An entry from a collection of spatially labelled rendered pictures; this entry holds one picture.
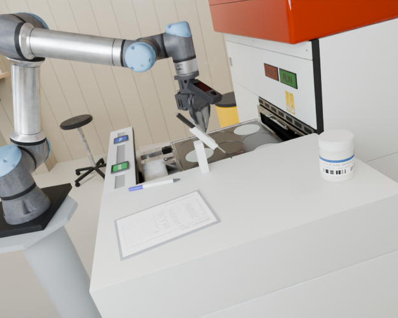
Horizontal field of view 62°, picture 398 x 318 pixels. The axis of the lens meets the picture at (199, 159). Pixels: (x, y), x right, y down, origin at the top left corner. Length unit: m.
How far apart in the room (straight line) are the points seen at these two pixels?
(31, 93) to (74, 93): 2.67
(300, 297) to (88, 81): 3.34
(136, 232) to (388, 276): 0.56
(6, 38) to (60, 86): 2.89
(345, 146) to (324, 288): 0.30
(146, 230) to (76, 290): 0.75
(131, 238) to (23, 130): 0.69
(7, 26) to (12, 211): 0.57
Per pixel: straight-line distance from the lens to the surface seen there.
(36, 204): 1.24
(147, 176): 1.13
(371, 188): 0.75
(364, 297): 0.88
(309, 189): 0.75
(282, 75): 1.11
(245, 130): 1.26
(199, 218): 0.70
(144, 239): 0.70
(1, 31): 1.06
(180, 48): 1.05
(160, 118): 3.75
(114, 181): 0.99
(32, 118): 1.26
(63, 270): 1.36
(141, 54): 0.92
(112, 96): 3.77
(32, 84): 1.22
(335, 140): 0.73
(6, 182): 1.21
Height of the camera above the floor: 1.37
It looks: 25 degrees down
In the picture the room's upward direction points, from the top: 14 degrees counter-clockwise
